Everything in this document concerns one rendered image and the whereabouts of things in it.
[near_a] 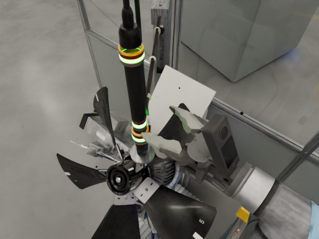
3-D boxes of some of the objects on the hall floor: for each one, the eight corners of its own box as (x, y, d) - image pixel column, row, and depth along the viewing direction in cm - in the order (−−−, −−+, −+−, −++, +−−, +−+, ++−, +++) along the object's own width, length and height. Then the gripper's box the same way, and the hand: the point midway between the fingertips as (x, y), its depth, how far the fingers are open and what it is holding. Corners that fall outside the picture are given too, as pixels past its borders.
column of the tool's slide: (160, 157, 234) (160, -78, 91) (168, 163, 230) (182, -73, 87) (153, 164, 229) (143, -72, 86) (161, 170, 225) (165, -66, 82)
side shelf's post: (183, 183, 218) (193, 129, 152) (187, 186, 216) (199, 133, 150) (180, 186, 216) (190, 133, 150) (184, 189, 214) (195, 137, 148)
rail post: (215, 241, 189) (243, 209, 127) (220, 244, 187) (250, 214, 125) (213, 245, 187) (239, 216, 125) (217, 249, 186) (246, 221, 124)
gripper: (215, 220, 46) (134, 157, 54) (252, 165, 53) (175, 116, 61) (225, 206, 39) (130, 135, 47) (266, 144, 46) (177, 92, 54)
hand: (159, 119), depth 51 cm, fingers open, 8 cm apart
